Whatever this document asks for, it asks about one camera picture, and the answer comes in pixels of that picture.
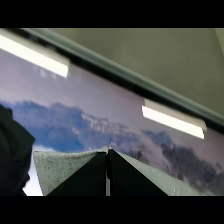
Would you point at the black garment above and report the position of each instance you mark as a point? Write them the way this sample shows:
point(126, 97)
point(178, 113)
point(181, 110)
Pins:
point(13, 153)

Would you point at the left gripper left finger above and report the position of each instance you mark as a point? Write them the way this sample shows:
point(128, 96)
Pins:
point(85, 180)

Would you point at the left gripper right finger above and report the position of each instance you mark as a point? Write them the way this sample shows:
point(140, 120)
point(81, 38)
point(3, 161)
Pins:
point(130, 180)

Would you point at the pale green garment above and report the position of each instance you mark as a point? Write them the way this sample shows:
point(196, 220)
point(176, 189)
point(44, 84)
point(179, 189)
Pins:
point(55, 170)

